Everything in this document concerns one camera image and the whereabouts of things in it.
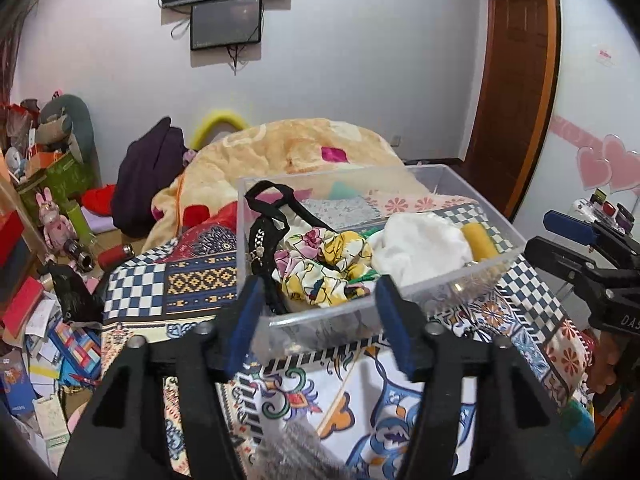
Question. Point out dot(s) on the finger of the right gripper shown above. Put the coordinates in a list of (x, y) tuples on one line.
[(578, 231)]

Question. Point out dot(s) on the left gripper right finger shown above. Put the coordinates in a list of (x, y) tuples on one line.
[(517, 432)]

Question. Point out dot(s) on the yellow green sponge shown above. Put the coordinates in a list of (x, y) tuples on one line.
[(481, 244)]

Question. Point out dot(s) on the white drawstring pouch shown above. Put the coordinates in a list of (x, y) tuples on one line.
[(413, 248)]

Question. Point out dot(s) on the black strap floral bag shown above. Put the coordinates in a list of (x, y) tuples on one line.
[(301, 259)]

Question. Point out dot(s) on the wooden wardrobe with hearts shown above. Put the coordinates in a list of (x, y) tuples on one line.
[(596, 99)]

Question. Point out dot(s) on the brown wooden door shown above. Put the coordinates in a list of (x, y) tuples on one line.
[(516, 97)]

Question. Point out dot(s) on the red book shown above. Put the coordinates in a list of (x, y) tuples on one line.
[(22, 305)]

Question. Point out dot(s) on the patterned patchwork table cover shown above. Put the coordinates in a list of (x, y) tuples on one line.
[(353, 395)]

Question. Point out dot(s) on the red thermos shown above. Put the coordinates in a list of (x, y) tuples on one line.
[(111, 258)]

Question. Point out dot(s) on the green bottle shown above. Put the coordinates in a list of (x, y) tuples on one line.
[(79, 222)]

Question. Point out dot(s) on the pink bunny figure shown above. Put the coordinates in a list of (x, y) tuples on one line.
[(57, 229)]

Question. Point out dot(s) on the red box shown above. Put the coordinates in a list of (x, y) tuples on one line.
[(11, 230)]

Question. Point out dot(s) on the clear plastic storage bin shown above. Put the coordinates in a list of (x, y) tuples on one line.
[(362, 200)]

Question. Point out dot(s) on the green cardboard box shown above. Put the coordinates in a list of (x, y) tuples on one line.
[(66, 178)]

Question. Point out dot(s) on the dark purple backpack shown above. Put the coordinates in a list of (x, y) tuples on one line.
[(151, 163)]

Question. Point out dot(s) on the orange fleece blanket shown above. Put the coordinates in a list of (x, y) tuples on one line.
[(290, 146)]

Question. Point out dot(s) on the grey green plush toy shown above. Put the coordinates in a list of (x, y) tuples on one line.
[(65, 124)]

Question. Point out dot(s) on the small black monitor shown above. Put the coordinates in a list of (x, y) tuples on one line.
[(225, 23)]

